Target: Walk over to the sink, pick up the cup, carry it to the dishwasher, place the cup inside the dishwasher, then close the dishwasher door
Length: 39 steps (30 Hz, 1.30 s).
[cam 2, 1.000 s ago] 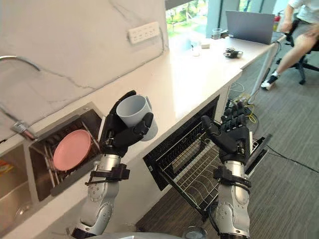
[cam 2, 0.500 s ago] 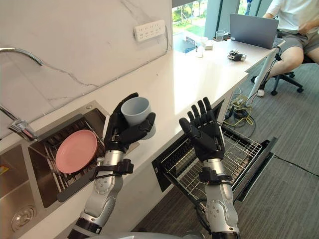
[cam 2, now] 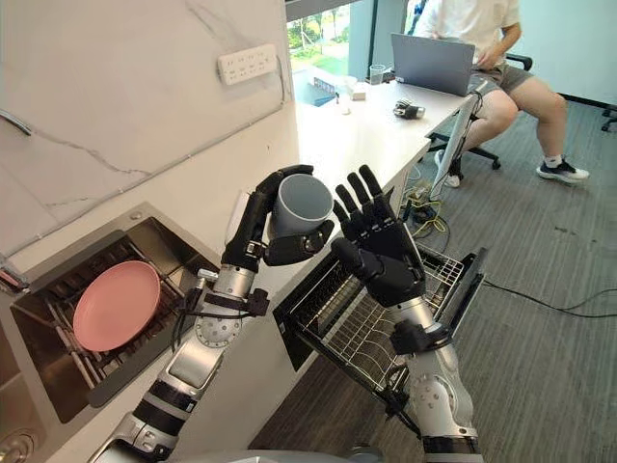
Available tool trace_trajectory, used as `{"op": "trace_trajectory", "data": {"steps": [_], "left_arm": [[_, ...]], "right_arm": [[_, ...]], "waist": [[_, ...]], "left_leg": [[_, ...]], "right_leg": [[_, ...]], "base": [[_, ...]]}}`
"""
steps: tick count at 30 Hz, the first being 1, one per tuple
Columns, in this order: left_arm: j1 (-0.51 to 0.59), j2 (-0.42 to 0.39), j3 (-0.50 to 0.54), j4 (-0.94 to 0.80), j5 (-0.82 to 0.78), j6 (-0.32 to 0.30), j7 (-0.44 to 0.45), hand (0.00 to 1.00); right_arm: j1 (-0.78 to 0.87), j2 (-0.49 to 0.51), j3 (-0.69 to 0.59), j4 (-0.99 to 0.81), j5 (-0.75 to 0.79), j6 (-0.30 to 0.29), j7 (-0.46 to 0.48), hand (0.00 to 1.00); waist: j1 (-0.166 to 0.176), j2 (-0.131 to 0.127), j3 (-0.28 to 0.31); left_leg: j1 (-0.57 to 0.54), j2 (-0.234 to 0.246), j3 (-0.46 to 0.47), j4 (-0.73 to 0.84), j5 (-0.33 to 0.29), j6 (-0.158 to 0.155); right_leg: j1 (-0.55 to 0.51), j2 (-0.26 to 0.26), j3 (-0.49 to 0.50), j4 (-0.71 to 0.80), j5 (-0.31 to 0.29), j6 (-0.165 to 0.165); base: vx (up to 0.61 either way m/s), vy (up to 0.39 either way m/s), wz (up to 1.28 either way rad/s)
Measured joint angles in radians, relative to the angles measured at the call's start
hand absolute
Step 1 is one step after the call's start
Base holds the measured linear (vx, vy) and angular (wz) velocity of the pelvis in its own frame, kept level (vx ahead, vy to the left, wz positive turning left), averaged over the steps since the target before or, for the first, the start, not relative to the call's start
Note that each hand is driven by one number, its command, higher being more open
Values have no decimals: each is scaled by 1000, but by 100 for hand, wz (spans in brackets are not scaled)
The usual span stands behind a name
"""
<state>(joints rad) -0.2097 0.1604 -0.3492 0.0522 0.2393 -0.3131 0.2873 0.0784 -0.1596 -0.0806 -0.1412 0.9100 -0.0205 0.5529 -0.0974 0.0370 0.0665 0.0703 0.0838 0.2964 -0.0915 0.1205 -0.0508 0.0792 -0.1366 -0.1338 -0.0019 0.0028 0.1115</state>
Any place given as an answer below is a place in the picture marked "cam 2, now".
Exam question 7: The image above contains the pink plate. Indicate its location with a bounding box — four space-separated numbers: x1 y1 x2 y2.
72 260 162 353

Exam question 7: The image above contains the grey laptop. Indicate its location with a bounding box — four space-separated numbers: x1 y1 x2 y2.
389 32 478 97

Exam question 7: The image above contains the yellow cable bundle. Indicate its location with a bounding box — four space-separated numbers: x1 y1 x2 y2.
403 182 449 240

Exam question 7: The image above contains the sink drain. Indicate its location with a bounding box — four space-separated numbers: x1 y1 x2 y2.
0 426 38 459

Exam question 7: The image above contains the person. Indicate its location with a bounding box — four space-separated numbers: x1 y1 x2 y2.
414 0 591 189

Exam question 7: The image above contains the chrome faucet handle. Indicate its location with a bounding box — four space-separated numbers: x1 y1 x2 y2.
0 110 33 137

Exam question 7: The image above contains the white power strip cable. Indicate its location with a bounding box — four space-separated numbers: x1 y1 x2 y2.
274 56 294 108

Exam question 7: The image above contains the black office chair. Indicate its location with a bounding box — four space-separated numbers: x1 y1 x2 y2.
426 53 534 171

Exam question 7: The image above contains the grey cup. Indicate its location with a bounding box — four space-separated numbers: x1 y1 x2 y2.
269 174 335 239

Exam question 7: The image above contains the spare black robot hand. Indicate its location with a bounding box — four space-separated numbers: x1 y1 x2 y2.
392 98 427 120

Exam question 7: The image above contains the white power strip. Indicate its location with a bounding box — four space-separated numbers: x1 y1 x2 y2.
216 43 279 87

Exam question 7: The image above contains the black floor cable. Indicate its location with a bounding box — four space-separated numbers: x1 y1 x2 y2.
481 279 617 319

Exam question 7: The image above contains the dishwasher door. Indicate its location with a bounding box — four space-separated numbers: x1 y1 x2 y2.
375 246 488 411

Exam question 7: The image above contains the wire dishwasher rack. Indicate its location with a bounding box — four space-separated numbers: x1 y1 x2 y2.
293 243 467 395

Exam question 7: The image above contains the steel sink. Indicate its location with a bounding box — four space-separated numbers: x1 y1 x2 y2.
9 215 224 424

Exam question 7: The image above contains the sink drying rack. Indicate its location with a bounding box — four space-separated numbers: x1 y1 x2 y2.
43 245 187 391

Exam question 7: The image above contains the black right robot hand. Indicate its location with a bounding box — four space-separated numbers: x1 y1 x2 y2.
330 164 427 309

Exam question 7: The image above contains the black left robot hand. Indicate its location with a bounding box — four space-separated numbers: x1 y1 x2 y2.
220 164 335 268

